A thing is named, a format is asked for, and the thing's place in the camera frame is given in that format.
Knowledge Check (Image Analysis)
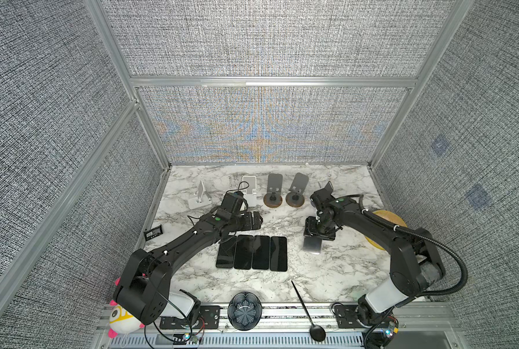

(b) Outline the purple round phone stand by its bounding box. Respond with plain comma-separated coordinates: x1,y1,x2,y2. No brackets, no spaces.
310,181,334,210

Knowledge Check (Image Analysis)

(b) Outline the black phone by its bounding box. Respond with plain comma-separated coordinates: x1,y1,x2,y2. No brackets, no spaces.
303,236,323,255
252,236,271,270
216,236,237,269
233,235,254,270
270,236,288,272

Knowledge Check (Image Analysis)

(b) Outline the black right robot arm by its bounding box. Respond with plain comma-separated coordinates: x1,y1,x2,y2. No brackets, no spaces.
305,189,469,327

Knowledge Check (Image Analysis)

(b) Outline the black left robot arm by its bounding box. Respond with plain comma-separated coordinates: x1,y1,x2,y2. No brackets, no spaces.
113,211,263,325

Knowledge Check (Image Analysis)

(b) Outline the round wooden phone stand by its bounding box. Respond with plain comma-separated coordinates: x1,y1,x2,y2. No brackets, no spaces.
263,173,283,208
286,172,309,208

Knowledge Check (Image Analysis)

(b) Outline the white flat phone stand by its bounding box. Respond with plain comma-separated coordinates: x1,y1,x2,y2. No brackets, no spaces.
242,175,258,207

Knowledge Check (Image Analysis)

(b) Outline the white folding phone stand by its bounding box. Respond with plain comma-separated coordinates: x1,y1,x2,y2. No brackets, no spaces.
188,180,212,210

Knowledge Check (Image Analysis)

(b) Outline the yellow bowl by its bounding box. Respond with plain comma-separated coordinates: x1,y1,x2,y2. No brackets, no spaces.
366,209,407,251

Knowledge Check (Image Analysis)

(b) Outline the dark glass flower dish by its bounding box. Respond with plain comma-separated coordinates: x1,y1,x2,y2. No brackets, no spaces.
227,292,262,331

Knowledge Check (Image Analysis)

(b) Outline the small black adapter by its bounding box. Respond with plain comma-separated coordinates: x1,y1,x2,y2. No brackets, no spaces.
143,225,163,241

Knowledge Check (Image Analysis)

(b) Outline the black long spoon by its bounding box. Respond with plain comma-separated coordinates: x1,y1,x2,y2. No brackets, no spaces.
291,281,326,343

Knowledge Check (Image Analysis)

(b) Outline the pink white plush toy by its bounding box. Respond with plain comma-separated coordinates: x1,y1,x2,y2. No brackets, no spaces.
108,300,145,339

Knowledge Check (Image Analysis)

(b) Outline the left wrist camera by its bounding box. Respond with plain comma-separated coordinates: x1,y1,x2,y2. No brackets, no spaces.
220,190,248,215

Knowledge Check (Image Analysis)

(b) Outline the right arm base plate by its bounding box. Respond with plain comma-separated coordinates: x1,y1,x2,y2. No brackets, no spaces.
330,302,398,329

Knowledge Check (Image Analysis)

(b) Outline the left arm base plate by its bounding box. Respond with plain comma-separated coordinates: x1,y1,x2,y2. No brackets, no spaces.
159,305,221,330

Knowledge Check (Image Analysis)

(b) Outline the aluminium frame corner post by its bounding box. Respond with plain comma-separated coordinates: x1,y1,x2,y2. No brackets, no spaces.
84,0,172,170

